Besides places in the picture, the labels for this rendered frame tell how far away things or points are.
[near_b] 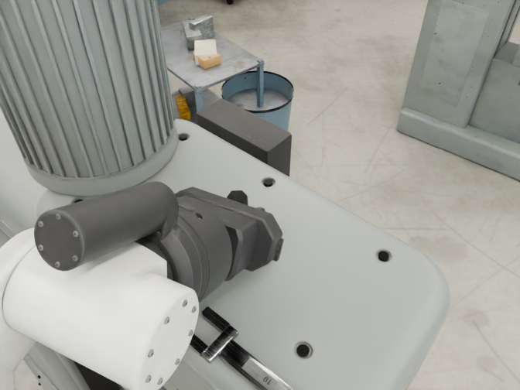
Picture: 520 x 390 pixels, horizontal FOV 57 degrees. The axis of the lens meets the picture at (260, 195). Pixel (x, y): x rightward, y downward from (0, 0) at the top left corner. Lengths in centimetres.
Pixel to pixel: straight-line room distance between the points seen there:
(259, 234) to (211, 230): 8
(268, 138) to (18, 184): 45
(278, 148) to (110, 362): 70
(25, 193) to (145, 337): 62
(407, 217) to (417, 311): 278
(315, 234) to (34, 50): 34
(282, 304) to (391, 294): 11
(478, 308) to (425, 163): 122
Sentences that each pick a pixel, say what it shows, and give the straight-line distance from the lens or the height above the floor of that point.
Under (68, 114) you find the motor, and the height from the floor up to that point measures 201.
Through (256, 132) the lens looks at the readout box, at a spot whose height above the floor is 173.
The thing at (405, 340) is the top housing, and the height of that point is 189.
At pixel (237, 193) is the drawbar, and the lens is 49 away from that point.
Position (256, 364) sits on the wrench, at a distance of 45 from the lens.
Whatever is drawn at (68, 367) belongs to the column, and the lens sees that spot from 116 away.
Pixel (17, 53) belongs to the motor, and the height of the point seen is 208.
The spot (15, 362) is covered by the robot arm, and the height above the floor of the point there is 201.
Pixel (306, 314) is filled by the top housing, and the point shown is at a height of 189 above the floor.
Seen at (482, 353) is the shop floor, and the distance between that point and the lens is 282.
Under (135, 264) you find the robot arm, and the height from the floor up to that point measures 206.
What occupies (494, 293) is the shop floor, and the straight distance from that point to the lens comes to 306.
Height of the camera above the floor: 230
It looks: 45 degrees down
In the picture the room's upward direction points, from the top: straight up
